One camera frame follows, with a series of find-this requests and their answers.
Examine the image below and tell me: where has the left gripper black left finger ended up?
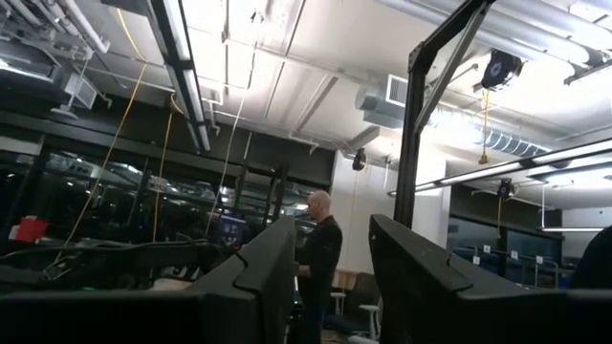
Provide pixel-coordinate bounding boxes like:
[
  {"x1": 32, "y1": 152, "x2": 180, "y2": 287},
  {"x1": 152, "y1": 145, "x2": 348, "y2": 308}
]
[{"x1": 0, "y1": 215, "x2": 297, "y2": 344}]

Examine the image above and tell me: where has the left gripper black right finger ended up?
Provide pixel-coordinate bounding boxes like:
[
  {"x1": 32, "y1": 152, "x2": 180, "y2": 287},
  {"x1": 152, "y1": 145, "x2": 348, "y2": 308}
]
[{"x1": 369, "y1": 213, "x2": 612, "y2": 344}]

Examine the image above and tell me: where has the LED light bar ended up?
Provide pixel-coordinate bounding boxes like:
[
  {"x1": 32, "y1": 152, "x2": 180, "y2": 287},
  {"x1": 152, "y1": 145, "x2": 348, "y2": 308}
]
[
  {"x1": 386, "y1": 138, "x2": 612, "y2": 198},
  {"x1": 145, "y1": 0, "x2": 212, "y2": 153}
]

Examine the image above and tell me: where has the red box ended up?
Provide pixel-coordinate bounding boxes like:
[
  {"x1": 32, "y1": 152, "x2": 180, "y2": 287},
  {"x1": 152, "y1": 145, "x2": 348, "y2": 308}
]
[{"x1": 9, "y1": 215, "x2": 50, "y2": 244}]

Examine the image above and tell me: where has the person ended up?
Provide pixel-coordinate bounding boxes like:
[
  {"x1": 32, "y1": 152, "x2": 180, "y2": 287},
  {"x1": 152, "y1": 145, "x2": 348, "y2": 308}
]
[{"x1": 293, "y1": 189, "x2": 344, "y2": 344}]

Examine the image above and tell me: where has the yellow hanging cable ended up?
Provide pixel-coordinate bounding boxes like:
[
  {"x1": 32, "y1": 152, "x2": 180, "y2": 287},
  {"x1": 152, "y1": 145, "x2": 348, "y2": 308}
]
[
  {"x1": 151, "y1": 93, "x2": 186, "y2": 243},
  {"x1": 52, "y1": 9, "x2": 149, "y2": 264}
]

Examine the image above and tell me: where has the yellow hanging cord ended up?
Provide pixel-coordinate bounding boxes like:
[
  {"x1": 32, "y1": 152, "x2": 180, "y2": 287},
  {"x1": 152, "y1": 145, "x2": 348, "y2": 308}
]
[{"x1": 477, "y1": 89, "x2": 492, "y2": 166}]

